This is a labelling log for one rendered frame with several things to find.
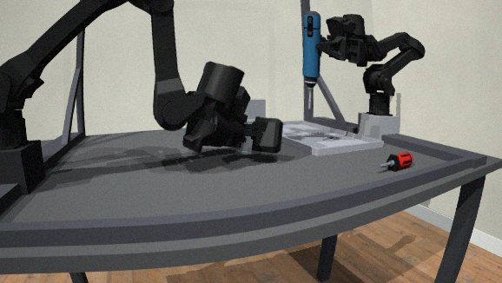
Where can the blue electric screwdriver barrel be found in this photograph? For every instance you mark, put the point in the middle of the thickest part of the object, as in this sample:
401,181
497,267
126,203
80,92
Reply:
311,55

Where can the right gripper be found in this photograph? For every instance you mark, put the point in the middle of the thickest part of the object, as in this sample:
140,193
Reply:
266,134

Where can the grey l-shaped bracket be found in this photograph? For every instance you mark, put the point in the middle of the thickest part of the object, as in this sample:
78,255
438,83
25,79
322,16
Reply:
256,107

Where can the red hand screwdriver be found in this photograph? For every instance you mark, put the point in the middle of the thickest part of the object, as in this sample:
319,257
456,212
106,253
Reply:
395,162

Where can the shiny grey metal cylinder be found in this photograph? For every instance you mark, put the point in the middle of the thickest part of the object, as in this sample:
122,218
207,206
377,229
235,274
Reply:
246,147

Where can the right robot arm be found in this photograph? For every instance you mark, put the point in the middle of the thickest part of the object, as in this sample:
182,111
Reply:
20,78

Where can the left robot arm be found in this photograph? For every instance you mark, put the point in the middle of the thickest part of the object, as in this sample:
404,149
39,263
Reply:
377,76

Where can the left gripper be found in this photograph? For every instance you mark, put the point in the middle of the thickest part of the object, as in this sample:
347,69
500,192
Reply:
340,49

